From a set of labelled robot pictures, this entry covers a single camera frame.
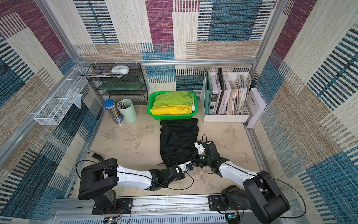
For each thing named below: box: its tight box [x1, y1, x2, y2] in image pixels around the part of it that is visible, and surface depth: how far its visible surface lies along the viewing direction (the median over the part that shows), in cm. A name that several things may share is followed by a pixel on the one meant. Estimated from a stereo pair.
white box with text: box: [246, 88, 267, 129], surface depth 97 cm
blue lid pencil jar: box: [103, 98, 124, 125], surface depth 99 cm
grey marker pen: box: [84, 150, 104, 161], surface depth 89 cm
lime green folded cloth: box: [153, 90, 194, 107], surface depth 109 cm
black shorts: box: [159, 118, 200, 168], surface depth 101 cm
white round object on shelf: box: [111, 64, 130, 76], surface depth 91 cm
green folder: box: [204, 68, 213, 115], surface depth 96 cm
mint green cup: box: [118, 98, 138, 123], surface depth 104 cm
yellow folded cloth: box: [150, 105, 193, 115], surface depth 104 cm
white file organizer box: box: [200, 71, 252, 123], surface depth 104 cm
